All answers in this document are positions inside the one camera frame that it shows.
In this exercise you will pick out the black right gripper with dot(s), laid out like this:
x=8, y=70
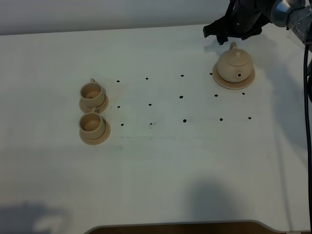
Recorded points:
x=244, y=19

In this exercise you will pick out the beige ceramic teapot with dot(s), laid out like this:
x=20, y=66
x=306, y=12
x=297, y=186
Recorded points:
x=235, y=65

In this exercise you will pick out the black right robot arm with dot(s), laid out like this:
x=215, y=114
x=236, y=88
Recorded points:
x=293, y=15

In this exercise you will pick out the beige round teapot saucer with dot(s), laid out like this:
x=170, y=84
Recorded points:
x=230, y=85

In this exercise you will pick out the beige far cup saucer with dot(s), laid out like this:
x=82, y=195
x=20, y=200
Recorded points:
x=102, y=104

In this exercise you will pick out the beige cup saucer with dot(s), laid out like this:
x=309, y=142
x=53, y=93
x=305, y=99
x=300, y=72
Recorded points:
x=102, y=104
x=99, y=140

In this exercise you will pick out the beige far teacup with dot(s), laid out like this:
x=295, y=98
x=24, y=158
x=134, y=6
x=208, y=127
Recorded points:
x=92, y=94

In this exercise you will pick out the beige teacup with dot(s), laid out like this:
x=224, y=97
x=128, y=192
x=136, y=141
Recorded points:
x=92, y=125
x=92, y=94

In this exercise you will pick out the beige near teacup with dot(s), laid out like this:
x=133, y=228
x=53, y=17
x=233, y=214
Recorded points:
x=92, y=125

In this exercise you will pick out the beige near cup saucer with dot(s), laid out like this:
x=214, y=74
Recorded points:
x=99, y=140

